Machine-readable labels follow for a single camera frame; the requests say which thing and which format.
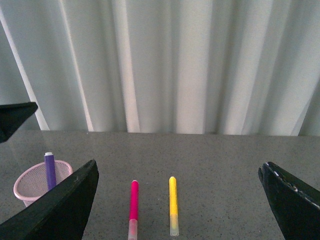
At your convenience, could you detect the white pleated curtain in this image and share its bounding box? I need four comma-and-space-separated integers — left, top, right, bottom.
0, 0, 320, 136

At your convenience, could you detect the pink marker pen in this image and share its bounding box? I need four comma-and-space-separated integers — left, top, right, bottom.
127, 180, 139, 240

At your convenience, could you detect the purple marker pen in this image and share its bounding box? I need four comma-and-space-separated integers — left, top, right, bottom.
44, 152, 57, 191

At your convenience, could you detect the yellow marker pen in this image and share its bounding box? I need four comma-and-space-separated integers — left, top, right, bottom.
169, 176, 179, 238

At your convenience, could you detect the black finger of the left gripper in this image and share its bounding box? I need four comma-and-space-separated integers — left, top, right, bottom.
0, 102, 38, 143

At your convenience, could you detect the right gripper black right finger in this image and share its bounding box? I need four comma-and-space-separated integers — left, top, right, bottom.
258, 162, 320, 240

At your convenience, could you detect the pink mesh pen cup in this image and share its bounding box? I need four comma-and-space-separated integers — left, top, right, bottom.
13, 160, 73, 208

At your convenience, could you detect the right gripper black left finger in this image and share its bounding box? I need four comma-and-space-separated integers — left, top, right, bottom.
0, 159, 99, 240

